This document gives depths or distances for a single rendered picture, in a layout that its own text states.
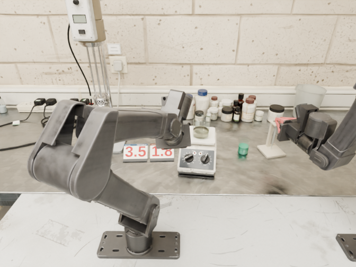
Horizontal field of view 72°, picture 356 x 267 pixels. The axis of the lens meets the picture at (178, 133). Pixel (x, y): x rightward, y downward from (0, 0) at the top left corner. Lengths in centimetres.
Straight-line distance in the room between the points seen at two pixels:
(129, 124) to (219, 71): 95
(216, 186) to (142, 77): 73
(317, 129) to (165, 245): 52
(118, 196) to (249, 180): 53
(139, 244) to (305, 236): 43
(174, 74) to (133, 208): 91
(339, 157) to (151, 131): 50
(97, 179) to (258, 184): 61
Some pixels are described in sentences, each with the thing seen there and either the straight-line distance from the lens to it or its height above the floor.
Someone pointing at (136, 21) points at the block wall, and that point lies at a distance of 127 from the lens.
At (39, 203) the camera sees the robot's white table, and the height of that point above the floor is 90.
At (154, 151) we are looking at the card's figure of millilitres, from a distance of 94.
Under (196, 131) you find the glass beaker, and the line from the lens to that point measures 87.
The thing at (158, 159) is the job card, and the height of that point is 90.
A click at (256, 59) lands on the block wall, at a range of 133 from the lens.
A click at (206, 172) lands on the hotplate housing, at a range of 85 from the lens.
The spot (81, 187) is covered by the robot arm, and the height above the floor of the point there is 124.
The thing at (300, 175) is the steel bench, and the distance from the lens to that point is 95.
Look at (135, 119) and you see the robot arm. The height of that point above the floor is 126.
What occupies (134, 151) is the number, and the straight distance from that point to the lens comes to 95.
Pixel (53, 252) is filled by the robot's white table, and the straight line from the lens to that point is 73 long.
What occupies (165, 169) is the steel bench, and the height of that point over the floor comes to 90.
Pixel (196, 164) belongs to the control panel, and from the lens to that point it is 85.
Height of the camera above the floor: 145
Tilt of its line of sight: 31 degrees down
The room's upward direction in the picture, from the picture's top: straight up
